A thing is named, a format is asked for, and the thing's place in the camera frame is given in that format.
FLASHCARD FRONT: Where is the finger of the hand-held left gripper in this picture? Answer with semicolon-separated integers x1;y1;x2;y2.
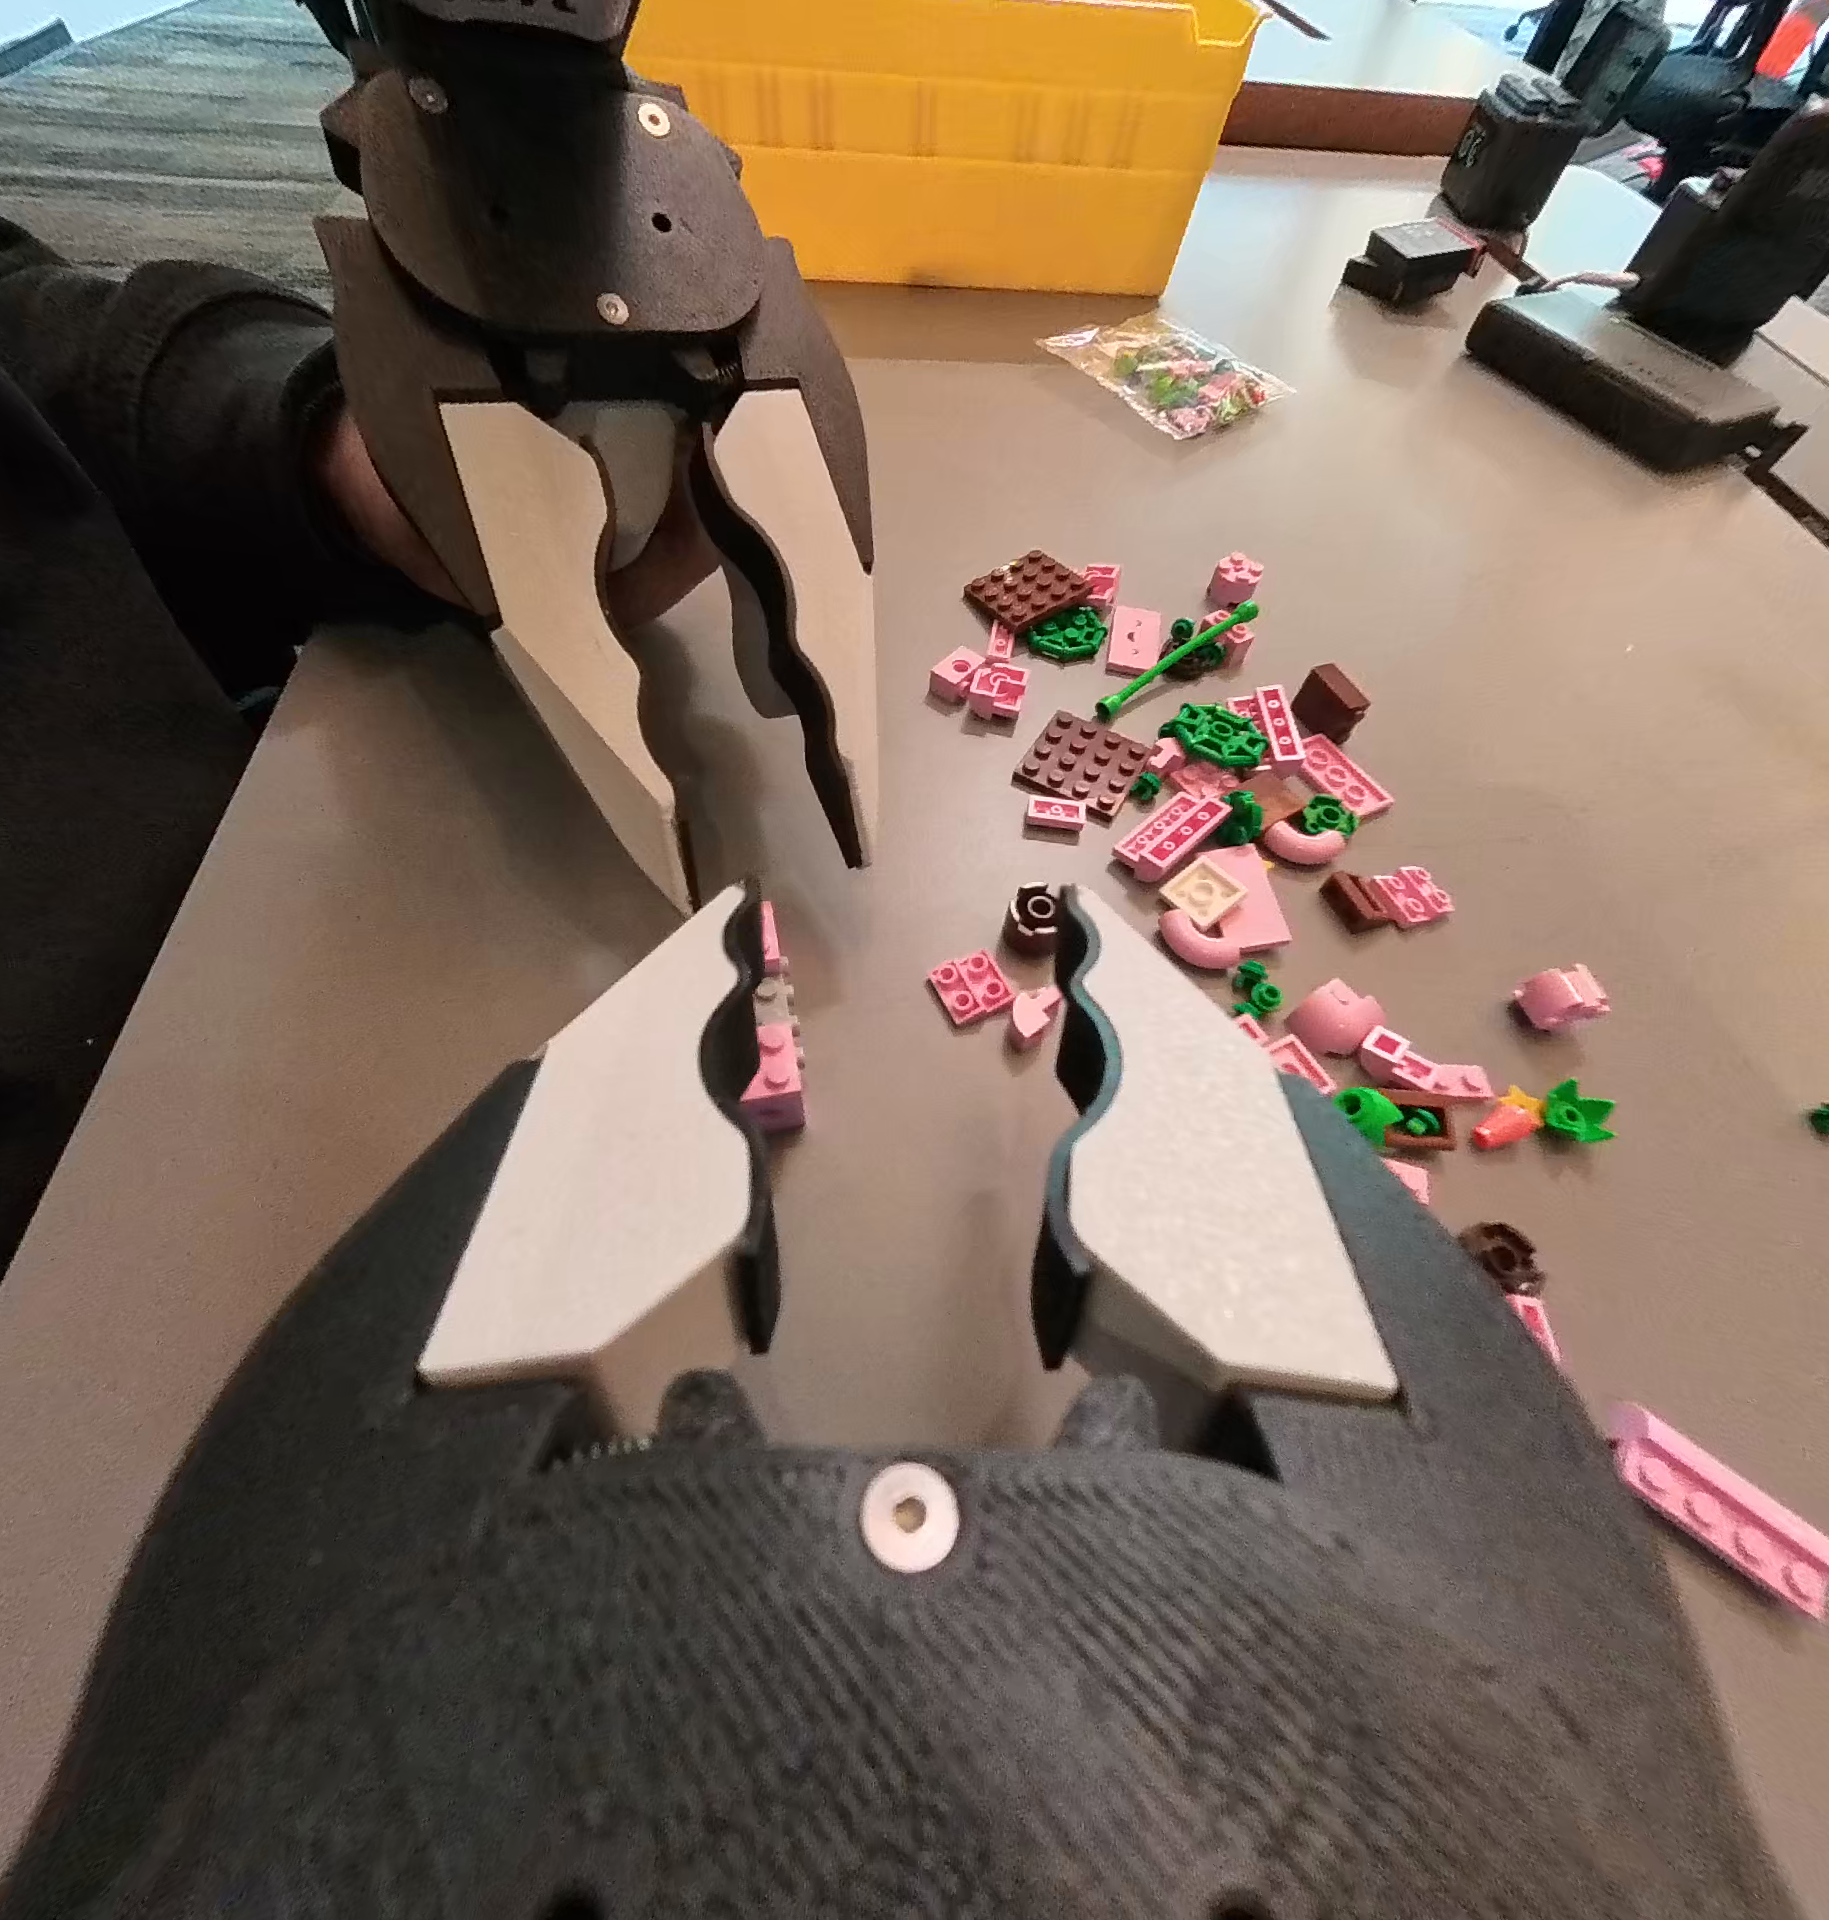
437;397;698;918
689;382;881;872

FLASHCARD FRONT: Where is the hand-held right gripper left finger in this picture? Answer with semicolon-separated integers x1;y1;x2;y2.
416;883;784;1398

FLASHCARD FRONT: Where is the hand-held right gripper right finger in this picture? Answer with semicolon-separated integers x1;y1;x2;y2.
1031;883;1403;1407

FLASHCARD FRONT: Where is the pink toy brick assembly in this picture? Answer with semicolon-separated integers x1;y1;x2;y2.
740;899;808;1133

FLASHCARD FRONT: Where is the clear bag of bricks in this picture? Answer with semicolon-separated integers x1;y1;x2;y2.
1037;316;1294;442

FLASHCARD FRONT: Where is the person's left forearm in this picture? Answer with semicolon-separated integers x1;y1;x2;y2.
45;257;348;707

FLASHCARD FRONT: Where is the person's left hand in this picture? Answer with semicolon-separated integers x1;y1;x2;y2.
311;406;729;631

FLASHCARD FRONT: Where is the brown studded plate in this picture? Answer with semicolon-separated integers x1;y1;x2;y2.
963;550;1097;632
1013;709;1157;818

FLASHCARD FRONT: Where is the pile of small toy bricks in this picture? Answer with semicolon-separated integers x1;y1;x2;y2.
925;546;1829;1622

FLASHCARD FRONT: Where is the green ribbed rod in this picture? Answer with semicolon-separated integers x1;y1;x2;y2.
1139;603;1261;723

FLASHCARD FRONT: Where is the yellow storage bin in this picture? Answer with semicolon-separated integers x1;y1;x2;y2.
622;0;1261;298

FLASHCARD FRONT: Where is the small flat black device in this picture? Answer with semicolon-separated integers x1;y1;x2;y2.
1341;216;1486;302

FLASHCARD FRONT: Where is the black device with green mark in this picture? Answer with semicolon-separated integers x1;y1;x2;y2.
1439;72;1586;227

